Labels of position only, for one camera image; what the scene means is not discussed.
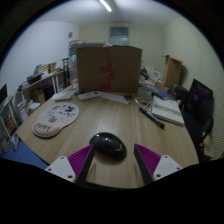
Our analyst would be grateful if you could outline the black tripod stand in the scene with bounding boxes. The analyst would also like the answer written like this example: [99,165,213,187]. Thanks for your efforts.
[62,58,72,88]

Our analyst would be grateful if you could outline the black marker pen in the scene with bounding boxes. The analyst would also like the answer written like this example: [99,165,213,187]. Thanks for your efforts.
[138,106,166,130]

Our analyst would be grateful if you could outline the large brown cardboard box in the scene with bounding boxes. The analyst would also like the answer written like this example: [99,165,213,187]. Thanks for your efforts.
[76,44,143,94]

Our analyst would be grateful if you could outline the blue book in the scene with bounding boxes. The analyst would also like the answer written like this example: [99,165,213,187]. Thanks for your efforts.
[139,82,176,101]

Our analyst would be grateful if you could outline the window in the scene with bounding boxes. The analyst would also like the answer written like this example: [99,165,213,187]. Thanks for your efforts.
[108,26,130,47]

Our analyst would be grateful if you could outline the ceiling tube light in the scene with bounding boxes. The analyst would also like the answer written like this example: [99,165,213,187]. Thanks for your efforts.
[98,0,113,13]

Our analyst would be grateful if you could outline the black computer mouse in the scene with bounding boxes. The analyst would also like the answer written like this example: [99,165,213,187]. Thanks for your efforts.
[89,131,128,161]

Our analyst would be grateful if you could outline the white shelf unit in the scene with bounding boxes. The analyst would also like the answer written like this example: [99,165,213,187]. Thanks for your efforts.
[68,40,88,63]

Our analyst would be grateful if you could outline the tall open cardboard box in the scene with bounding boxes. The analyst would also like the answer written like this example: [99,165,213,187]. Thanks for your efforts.
[162,54,184,88]

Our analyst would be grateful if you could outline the white paper sheet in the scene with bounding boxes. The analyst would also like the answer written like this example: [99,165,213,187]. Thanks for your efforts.
[98,91,131,105]

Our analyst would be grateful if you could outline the wooden side desk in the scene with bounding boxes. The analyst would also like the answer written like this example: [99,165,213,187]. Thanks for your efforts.
[16,70,66,101]

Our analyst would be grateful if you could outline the black office chair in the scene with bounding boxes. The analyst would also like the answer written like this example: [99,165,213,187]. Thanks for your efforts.
[179,78,215,163]

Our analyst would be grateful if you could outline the white rack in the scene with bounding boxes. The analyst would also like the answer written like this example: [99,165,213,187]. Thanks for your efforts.
[0,94,22,144]

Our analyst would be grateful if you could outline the white book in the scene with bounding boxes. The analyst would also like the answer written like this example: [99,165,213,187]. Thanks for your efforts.
[150,95,186,127]

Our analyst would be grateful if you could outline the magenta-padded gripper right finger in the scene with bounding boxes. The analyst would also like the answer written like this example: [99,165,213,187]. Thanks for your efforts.
[133,143,184,186]

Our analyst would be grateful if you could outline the flat white box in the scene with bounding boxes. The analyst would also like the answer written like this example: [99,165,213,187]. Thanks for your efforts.
[53,91,74,102]

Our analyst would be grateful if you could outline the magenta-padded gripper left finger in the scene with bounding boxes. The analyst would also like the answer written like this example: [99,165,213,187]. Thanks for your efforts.
[44,144,98,188]

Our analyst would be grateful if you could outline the small brown cardboard box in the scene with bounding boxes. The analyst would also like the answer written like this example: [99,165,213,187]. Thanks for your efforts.
[31,88,46,105]

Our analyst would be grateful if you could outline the white remote control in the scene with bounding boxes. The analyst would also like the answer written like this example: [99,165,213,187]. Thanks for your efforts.
[78,91,102,102]

